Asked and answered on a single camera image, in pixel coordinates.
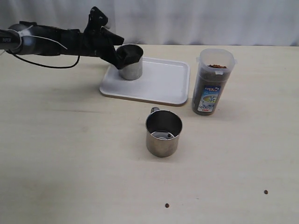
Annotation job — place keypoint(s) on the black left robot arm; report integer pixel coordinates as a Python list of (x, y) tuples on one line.
[(29, 38)]

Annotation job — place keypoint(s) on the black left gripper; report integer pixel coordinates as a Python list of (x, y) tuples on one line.
[(98, 40)]

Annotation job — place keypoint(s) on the steel mug with handle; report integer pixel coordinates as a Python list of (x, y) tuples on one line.
[(158, 125)]

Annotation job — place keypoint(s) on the clear plastic container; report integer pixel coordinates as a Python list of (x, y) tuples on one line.
[(214, 69)]

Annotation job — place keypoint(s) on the white plastic tray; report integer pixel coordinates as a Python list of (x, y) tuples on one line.
[(165, 82)]

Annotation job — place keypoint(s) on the white zip tie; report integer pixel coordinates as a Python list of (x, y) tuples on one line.
[(24, 33)]

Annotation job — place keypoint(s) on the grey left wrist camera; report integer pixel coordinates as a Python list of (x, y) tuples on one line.
[(108, 24)]

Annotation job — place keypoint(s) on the steel mug with pellets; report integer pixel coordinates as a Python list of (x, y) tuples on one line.
[(132, 65)]

